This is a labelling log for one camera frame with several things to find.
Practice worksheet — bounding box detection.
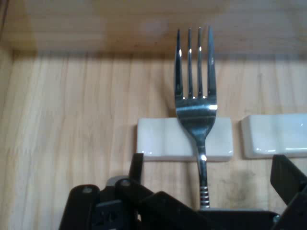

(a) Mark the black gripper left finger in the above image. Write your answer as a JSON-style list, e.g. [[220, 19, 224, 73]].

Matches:
[[59, 153, 200, 230]]

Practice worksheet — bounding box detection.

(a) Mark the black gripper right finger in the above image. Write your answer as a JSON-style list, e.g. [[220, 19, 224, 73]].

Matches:
[[270, 154, 307, 230]]

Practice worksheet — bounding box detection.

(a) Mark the white ceramic cutlery rest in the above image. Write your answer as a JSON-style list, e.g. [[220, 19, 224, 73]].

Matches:
[[240, 114, 307, 160], [136, 116, 235, 162]]

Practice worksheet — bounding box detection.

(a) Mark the silver metal fork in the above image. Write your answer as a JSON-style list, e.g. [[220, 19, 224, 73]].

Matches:
[[174, 25, 218, 210]]

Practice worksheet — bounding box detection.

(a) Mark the light wooden drawer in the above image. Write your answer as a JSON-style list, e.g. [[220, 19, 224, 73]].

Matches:
[[0, 0, 307, 230]]

